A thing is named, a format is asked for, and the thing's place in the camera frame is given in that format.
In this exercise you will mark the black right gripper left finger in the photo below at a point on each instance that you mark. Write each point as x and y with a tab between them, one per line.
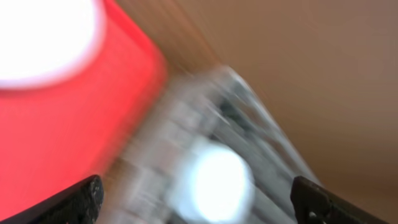
79	204

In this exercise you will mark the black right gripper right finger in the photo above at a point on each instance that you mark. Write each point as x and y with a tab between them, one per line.
315	205

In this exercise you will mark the large light blue plate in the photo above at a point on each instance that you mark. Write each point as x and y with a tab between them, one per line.
45	42

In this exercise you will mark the clear plastic waste bin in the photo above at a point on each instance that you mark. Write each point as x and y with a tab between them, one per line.
215	106

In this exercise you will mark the red plastic tray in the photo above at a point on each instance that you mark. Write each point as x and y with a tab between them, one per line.
55	136

